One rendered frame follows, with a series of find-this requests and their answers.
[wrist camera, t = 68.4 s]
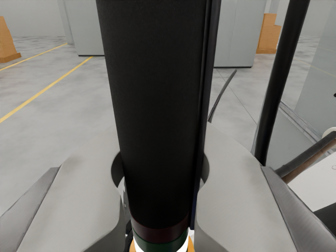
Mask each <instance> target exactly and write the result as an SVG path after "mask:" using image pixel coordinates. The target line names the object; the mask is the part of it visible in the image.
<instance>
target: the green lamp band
mask: <svg viewBox="0 0 336 252"><path fill-rule="evenodd" d="M189 225H190V222H189V223H188V226H187V228H186V230H185V231H184V233H183V234H182V235H181V236H180V237H178V238H177V239H175V240H173V241H171V242H168V243H163V244H157V243H151V242H148V241H145V240H144V239H142V238H141V237H140V236H138V234H137V233H136V232H135V230H134V228H133V226H132V225H131V226H132V232H133V237H134V240H135V242H136V244H137V245H138V246H139V248H140V249H141V250H143V251H144V252H176V251H178V250H179V249H180V248H181V247H182V246H183V245H184V243H185V242H186V240H187V238H188V234H189Z"/></svg>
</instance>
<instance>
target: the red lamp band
mask: <svg viewBox="0 0 336 252"><path fill-rule="evenodd" d="M128 207H129V204H128ZM190 213H191V202H190V208H189V211H188V213H187V215H186V216H185V217H184V218H183V219H182V220H181V221H180V222H179V223H177V224H175V225H173V226H171V227H167V228H150V227H147V226H144V225H142V224H140V223H139V222H138V221H137V220H136V219H135V218H134V217H133V216H132V214H131V211H130V207H129V214H130V220H131V224H132V227H133V229H134V230H135V232H136V233H137V234H138V235H139V236H140V237H142V238H143V239H145V240H147V241H150V242H154V243H165V242H169V241H172V240H174V239H176V238H177V237H179V236H180V235H181V234H182V233H183V232H184V231H185V230H186V228H187V226H188V224H189V221H190Z"/></svg>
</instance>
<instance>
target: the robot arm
mask: <svg viewBox="0 0 336 252"><path fill-rule="evenodd" d="M123 177H124V171H123V164H122V158H121V152H120V146H119V140H118V134H117V128H116V123H114V124H113V125H111V126H110V127H108V128H107V129H105V130H104V131H102V132H101V133H99V134H98V135H96V136H95V137H93V138H91V139H90V140H88V141H87V142H86V143H84V144H83V145H82V146H80V147H79V148H78V149H77V150H76V151H74V152H73V153H72V154H71V155H70V156H69V157H68V158H67V159H66V160H65V161H64V162H63V163H62V164H61V165H60V166H59V167H51V168H50V169H49V170H48V171H47V172H46V173H45V174H44V175H42V176H41V177H40V178H39V179H38V180H37V181H36V182H35V183H34V184H33V185H32V186H31V187H30V188H29V189H28V190H27V191H26V192H25V193H24V194H23V195H22V196H21V197H20V198H19V199H18V200H17V201H16V202H15V203H14V204H13V205H12V206H11V207H10V208H9V209H8V210H7V211H6V212H5V213H4V214H3V215H2V216H1V217H0V252H123V251H124V249H125V240H126V218H125V213H124V208H123V202H122V197H121V193H120V191H119V189H118V186H119V184H120V182H121V180H122V178H123ZM201 179H202V180H203V183H204V185H203V187H202V188H201V189H200V190H199V191H198V193H197V201H196V211H195V220H194V251H195V252H336V236H335V235H334V234H333V233H332V232H331V231H330V230H329V229H328V228H327V226H326V225H325V224H324V223H323V222H322V221H321V220H320V219H319V218H318V217H317V216H316V215H315V214H314V213H313V211H312V210H311V209H310V208H309V207H308V206H307V205H306V204H305V203H304V202H303V201H302V200H301V199H300V198H299V197H298V196H297V194H296V193H295V192H294V191H293V190H292V189H291V188H290V187H289V186H288V185H287V184H286V183H285V182H284V181H283V180H282V178H281V177H280V176H279V175H278V174H277V173H276V172H275V171H274V170H273V169H272V168H271V167H270V166H263V165H262V164H261V163H260V162H259V161H258V160H257V159H256V158H255V157H254V156H253V155H252V154H251V153H250V152H249V151H248V150H247V149H246V148H245V147H243V146H242V145H241V144H240V143H238V142H237V141H236V140H234V139H233V138H231V137H230V136H229V135H227V134H226V133H224V132H223V131H221V130H220V129H218V128H217V127H215V126H214V125H212V124H211V123H210V122H207V126H206V135H205V144H204V152H203V161H202V169H201Z"/></svg>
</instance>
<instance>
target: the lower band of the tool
mask: <svg viewBox="0 0 336 252"><path fill-rule="evenodd" d="M187 246H188V252H194V246H193V242H192V239H191V237H190V236H189V235H188V244H187ZM129 252H136V247H135V241H134V238H133V240H132V243H131V246H130V251H129Z"/></svg>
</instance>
